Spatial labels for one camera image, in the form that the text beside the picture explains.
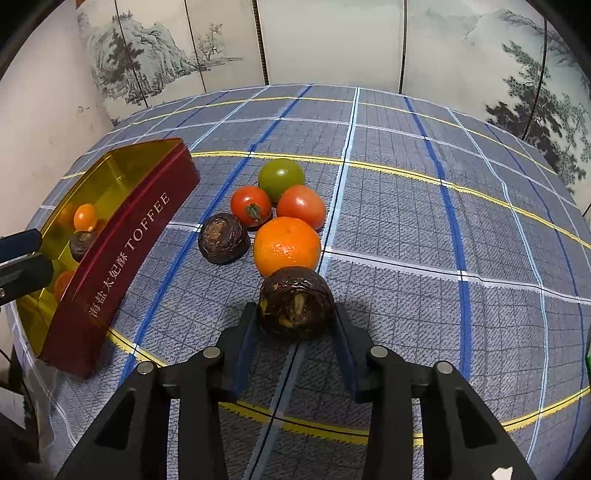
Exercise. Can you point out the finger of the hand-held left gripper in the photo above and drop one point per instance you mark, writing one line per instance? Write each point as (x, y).
(25, 241)
(27, 277)

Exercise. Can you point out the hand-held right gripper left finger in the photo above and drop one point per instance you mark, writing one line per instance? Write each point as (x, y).
(240, 360)

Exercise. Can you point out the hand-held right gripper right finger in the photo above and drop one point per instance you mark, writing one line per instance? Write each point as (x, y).
(346, 360)

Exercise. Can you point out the orange mandarin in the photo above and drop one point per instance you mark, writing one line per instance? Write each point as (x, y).
(286, 247)
(63, 284)

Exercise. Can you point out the dark water chestnut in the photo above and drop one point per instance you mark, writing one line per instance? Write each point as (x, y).
(224, 237)
(82, 244)
(295, 304)

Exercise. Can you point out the small orange tomato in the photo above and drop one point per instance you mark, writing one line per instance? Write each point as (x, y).
(85, 217)

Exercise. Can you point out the red tin box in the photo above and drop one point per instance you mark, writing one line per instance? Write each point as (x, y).
(120, 258)

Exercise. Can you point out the red tomato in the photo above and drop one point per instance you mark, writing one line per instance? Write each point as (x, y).
(302, 205)
(250, 206)

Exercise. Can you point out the green tomato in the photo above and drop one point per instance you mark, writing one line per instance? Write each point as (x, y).
(281, 177)

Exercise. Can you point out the landscape painted folding screen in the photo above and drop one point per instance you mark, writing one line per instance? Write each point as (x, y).
(332, 41)

